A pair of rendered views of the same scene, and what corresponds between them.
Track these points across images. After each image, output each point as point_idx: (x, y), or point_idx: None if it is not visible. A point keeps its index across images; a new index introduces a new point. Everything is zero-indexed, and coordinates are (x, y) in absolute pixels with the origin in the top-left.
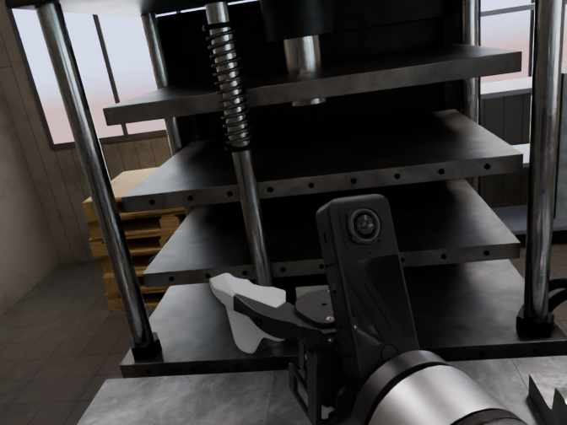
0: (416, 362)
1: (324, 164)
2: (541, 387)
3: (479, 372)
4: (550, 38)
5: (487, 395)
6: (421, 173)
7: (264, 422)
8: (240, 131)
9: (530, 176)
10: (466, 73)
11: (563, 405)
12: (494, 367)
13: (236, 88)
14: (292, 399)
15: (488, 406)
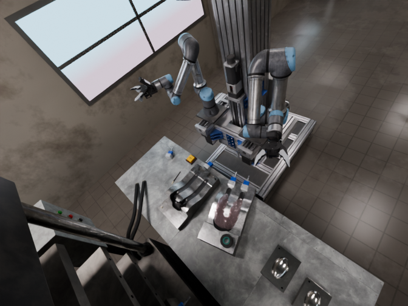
0: (274, 130)
1: None
2: (181, 223)
3: (180, 247)
4: (67, 219)
5: (271, 125)
6: (125, 285)
7: (252, 291)
8: None
9: (112, 240)
10: (71, 267)
11: (189, 209)
12: (175, 245)
13: None
14: (237, 293)
15: (272, 124)
